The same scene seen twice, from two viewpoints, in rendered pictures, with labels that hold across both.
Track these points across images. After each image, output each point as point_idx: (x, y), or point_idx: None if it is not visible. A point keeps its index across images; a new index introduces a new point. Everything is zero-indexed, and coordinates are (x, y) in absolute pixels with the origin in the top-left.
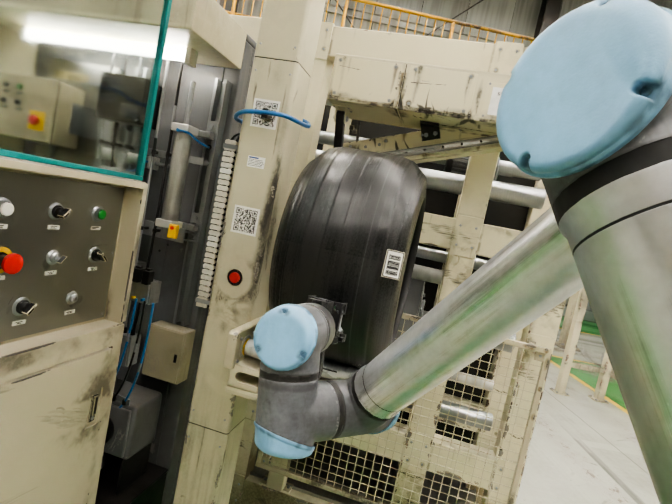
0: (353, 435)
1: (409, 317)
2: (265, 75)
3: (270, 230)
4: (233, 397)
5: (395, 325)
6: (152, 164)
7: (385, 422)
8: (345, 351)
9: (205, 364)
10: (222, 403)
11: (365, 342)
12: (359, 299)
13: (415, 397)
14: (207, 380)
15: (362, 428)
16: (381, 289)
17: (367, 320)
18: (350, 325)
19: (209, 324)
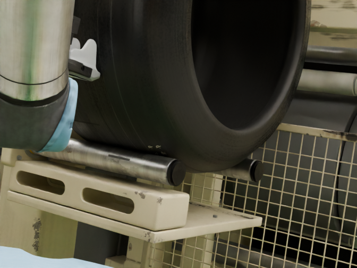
0: (1, 139)
1: (320, 132)
2: None
3: None
4: (36, 223)
5: (260, 120)
6: None
7: (34, 115)
8: (125, 118)
9: (7, 181)
10: (25, 232)
11: (140, 96)
12: (115, 24)
13: (24, 44)
14: (9, 202)
15: (6, 124)
16: (143, 7)
17: (131, 57)
18: (113, 68)
19: None
